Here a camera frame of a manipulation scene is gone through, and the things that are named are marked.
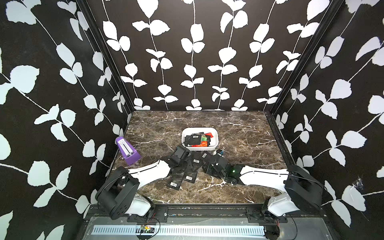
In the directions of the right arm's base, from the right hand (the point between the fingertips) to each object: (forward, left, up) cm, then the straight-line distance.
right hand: (201, 166), depth 84 cm
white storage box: (+21, -9, -5) cm, 23 cm away
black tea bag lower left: (-5, +16, -6) cm, 18 cm away
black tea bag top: (+21, +6, -3) cm, 22 cm away
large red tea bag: (+26, -6, -4) cm, 27 cm away
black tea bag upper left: (-3, +7, -7) cm, 10 cm away
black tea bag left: (+8, +2, -6) cm, 10 cm away
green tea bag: (+21, -1, -1) cm, 21 cm away
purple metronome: (+7, +43, 0) cm, 44 cm away
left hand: (+4, +5, -2) cm, 7 cm away
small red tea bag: (+16, -1, -2) cm, 16 cm away
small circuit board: (-29, +26, -6) cm, 40 cm away
